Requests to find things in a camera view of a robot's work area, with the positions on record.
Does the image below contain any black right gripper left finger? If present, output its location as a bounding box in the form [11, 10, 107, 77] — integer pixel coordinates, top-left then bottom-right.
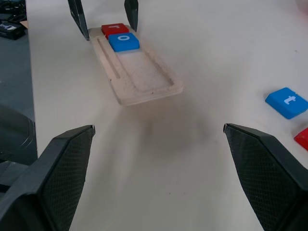
[0, 124, 96, 231]

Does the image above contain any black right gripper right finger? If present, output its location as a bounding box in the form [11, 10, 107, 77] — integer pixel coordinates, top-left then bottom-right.
[223, 123, 308, 231]

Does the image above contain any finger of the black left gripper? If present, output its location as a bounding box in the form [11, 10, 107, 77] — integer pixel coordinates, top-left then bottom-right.
[67, 0, 90, 41]
[124, 0, 141, 33]

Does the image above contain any blue letter block t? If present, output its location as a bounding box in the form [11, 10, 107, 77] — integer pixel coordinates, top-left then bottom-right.
[265, 87, 308, 120]

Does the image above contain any red letter block r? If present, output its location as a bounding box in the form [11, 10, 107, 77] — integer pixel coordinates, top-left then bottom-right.
[101, 23, 130, 40]

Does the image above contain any blue letter block o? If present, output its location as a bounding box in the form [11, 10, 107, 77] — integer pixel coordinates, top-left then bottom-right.
[108, 33, 141, 52]

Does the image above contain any light wooden letter tray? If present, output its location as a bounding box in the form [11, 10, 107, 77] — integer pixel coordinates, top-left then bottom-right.
[88, 26, 185, 106]

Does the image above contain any dark rounded object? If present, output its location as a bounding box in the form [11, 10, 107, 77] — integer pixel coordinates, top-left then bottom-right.
[0, 103, 38, 167]

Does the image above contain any black box with white label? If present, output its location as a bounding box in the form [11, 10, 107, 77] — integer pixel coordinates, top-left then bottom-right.
[0, 20, 25, 40]

